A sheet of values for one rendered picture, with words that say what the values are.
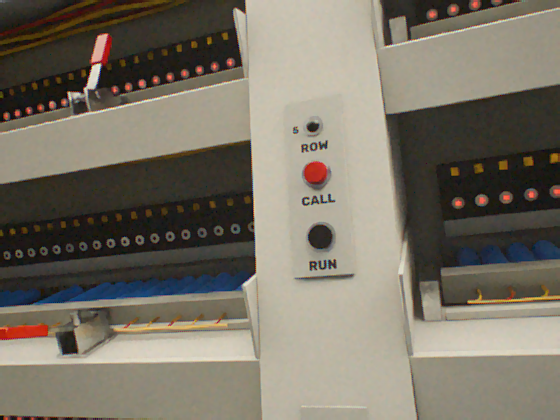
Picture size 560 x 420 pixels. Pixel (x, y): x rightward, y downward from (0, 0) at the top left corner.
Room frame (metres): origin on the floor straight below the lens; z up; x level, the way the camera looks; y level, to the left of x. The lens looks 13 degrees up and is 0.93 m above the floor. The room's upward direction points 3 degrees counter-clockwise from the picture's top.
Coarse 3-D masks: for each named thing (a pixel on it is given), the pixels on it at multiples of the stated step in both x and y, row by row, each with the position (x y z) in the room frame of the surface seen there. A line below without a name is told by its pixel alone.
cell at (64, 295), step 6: (72, 288) 0.52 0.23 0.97; (78, 288) 0.52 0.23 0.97; (54, 294) 0.50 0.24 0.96; (60, 294) 0.50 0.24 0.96; (66, 294) 0.50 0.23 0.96; (72, 294) 0.51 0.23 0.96; (78, 294) 0.52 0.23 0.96; (42, 300) 0.48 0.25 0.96; (48, 300) 0.48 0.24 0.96; (54, 300) 0.49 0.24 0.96; (60, 300) 0.49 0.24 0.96; (66, 300) 0.50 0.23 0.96
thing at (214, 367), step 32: (128, 256) 0.54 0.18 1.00; (160, 256) 0.53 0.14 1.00; (192, 256) 0.52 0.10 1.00; (224, 256) 0.51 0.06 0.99; (256, 288) 0.31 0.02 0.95; (256, 320) 0.31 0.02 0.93; (0, 352) 0.41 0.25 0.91; (32, 352) 0.40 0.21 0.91; (96, 352) 0.37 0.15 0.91; (128, 352) 0.36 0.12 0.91; (160, 352) 0.35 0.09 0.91; (192, 352) 0.34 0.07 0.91; (224, 352) 0.33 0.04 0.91; (256, 352) 0.31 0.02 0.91; (0, 384) 0.39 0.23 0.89; (32, 384) 0.38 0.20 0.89; (64, 384) 0.37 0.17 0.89; (96, 384) 0.36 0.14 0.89; (128, 384) 0.35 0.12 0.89; (160, 384) 0.34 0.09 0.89; (192, 384) 0.34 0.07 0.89; (224, 384) 0.33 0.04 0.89; (256, 384) 0.32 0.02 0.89; (64, 416) 0.38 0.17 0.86; (96, 416) 0.37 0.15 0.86; (128, 416) 0.36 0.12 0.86; (160, 416) 0.35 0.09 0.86; (192, 416) 0.35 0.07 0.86; (224, 416) 0.34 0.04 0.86; (256, 416) 0.33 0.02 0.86
